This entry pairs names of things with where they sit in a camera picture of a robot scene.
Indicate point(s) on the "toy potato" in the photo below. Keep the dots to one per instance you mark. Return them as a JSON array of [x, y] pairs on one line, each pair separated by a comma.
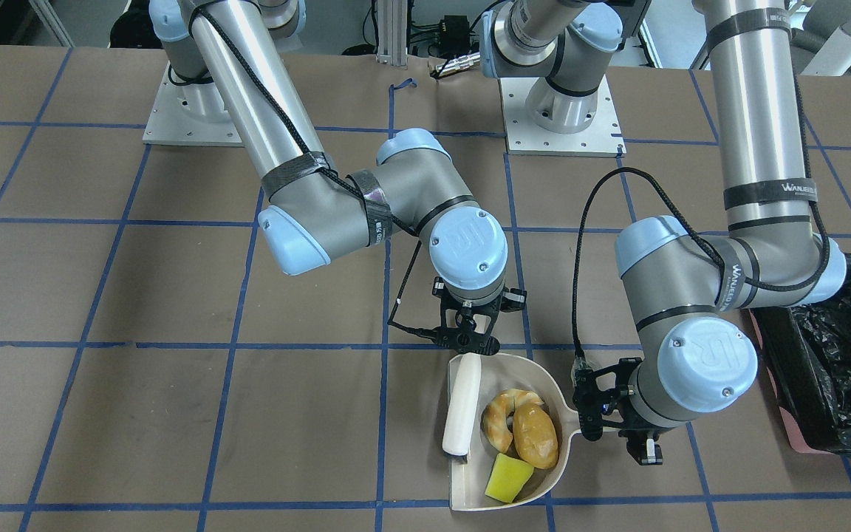
[[535, 436]]

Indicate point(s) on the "black trash bag bin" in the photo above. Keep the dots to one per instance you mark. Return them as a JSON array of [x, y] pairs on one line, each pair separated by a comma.
[[807, 352]]

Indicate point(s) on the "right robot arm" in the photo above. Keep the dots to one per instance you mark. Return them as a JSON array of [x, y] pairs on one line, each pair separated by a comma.
[[315, 213]]

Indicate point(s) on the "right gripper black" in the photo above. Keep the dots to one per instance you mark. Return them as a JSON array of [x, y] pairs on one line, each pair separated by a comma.
[[513, 301]]

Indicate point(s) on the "beige plastic dustpan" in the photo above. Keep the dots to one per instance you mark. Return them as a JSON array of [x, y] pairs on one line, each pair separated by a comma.
[[468, 480]]

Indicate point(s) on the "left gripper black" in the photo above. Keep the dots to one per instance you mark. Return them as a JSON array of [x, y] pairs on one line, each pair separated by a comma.
[[644, 445]]

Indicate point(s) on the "beige hand brush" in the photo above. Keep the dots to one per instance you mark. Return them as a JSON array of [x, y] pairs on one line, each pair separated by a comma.
[[465, 377]]

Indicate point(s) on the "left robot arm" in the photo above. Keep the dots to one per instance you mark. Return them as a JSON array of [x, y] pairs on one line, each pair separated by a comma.
[[777, 252]]

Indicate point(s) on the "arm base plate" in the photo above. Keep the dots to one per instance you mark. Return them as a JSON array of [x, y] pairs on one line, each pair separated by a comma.
[[540, 121], [190, 115]]

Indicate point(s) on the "toy croissant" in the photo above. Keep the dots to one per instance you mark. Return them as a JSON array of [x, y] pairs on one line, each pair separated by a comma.
[[496, 412]]

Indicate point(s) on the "yellow sponge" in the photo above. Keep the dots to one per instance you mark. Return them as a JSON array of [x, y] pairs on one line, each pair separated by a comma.
[[507, 478]]

